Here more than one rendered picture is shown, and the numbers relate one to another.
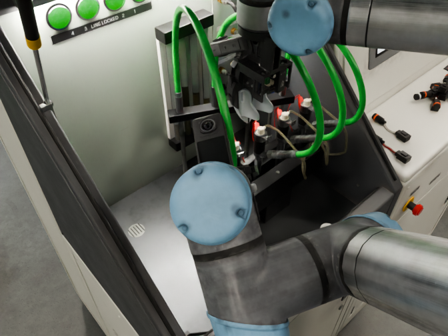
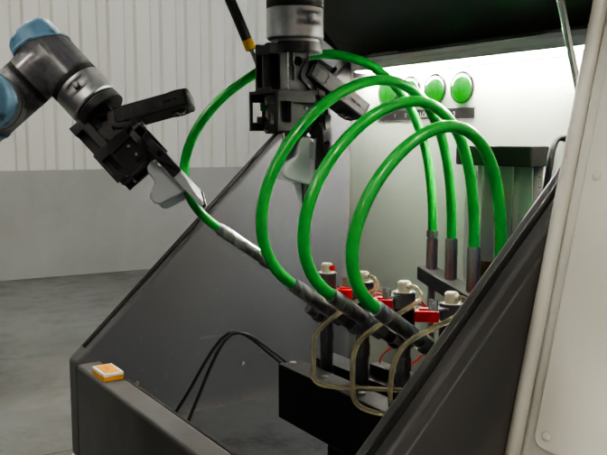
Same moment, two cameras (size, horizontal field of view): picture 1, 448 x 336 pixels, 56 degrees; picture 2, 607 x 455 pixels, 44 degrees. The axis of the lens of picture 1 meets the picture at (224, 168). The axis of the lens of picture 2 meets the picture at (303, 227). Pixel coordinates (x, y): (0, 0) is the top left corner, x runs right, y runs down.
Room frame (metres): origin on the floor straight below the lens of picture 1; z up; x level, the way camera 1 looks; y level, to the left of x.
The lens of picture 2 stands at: (0.79, -1.06, 1.30)
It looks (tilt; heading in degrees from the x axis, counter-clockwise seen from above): 7 degrees down; 97
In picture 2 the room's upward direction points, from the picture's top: straight up
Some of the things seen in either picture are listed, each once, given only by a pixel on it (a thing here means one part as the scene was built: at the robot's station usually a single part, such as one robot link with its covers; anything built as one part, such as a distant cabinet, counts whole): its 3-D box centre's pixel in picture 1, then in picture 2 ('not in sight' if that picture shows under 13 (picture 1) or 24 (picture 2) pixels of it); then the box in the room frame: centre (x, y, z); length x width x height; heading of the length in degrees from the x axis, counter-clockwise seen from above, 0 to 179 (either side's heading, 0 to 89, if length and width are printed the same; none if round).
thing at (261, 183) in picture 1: (266, 185); (380, 444); (0.77, -0.11, 0.91); 0.34 x 0.10 x 0.15; 132
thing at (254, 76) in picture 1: (260, 58); (291, 89); (0.64, -0.06, 1.36); 0.09 x 0.08 x 0.12; 42
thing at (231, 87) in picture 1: (239, 85); not in sight; (0.65, -0.03, 1.30); 0.05 x 0.02 x 0.09; 132
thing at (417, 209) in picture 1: (414, 207); not in sight; (0.78, -0.55, 0.80); 0.05 x 0.04 x 0.05; 132
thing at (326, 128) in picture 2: not in sight; (315, 136); (0.68, -0.06, 1.30); 0.05 x 0.02 x 0.09; 132
